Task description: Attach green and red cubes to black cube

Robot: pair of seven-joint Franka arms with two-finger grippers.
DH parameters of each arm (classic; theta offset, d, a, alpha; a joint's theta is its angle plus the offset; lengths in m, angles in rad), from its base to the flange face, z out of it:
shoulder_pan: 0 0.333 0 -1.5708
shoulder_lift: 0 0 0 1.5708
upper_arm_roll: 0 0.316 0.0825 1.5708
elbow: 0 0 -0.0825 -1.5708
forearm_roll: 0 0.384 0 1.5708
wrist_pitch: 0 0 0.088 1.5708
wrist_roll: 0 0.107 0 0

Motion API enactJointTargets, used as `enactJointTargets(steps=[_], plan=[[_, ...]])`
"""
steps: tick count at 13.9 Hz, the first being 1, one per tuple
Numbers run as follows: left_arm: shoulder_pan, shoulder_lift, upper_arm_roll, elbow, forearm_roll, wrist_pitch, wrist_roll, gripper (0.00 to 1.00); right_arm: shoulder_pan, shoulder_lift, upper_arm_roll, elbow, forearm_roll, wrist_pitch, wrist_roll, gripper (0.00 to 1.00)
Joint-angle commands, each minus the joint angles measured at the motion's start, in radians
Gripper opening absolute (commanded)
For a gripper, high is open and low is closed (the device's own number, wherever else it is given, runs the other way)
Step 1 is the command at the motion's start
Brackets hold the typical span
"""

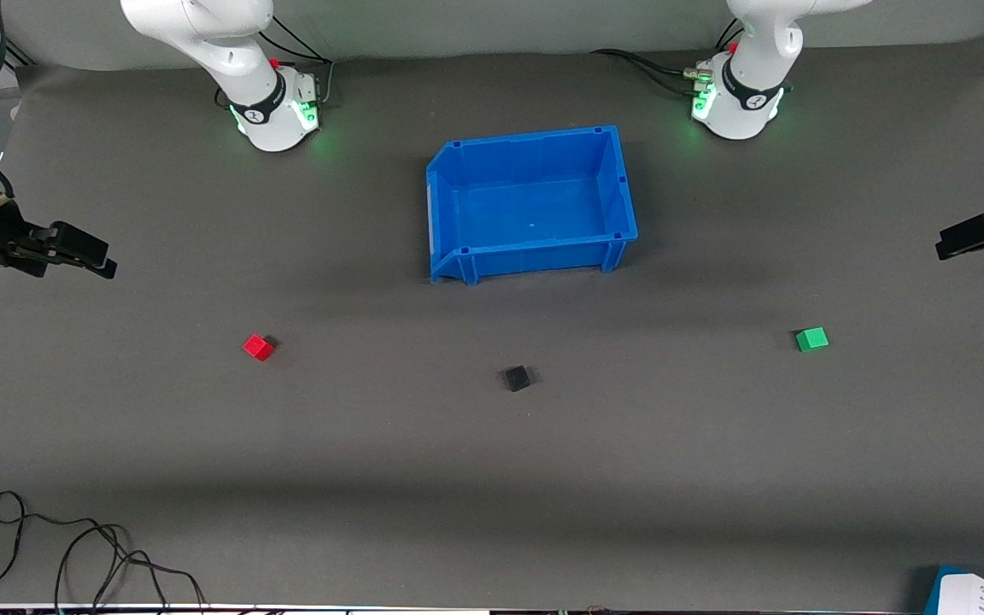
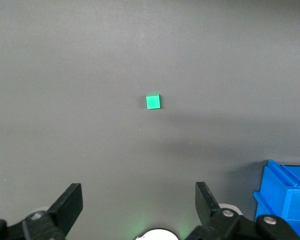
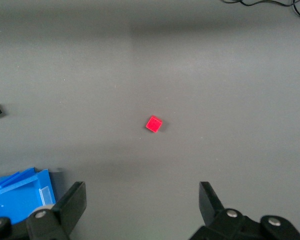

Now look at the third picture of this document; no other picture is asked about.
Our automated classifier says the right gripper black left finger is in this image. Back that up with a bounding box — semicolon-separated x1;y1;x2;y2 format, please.
26;181;87;240

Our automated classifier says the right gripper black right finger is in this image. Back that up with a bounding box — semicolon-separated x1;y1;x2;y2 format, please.
189;181;266;240

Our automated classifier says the small red cube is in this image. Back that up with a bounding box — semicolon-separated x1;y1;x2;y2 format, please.
145;115;163;134

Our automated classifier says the blue plastic storage bin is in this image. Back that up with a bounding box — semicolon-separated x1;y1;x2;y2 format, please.
0;167;57;226

